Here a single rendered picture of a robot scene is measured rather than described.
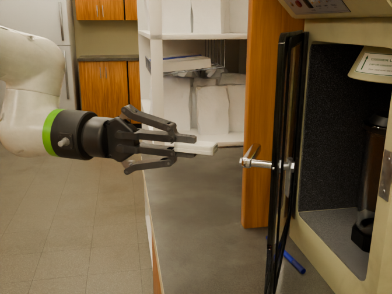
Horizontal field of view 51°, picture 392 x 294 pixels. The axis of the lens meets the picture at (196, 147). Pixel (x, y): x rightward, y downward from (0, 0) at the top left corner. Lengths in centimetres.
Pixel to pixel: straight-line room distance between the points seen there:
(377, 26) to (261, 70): 31
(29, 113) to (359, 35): 58
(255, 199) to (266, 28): 38
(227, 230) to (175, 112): 102
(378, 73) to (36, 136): 59
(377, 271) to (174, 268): 38
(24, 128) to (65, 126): 8
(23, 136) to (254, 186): 50
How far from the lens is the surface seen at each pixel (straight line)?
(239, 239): 94
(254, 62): 88
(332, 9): 68
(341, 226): 88
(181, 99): 187
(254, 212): 98
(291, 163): 61
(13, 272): 274
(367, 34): 67
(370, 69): 69
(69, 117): 78
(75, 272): 262
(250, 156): 63
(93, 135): 74
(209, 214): 105
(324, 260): 83
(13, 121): 83
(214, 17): 178
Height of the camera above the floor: 140
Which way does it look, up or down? 17 degrees down
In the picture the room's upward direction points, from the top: straight up
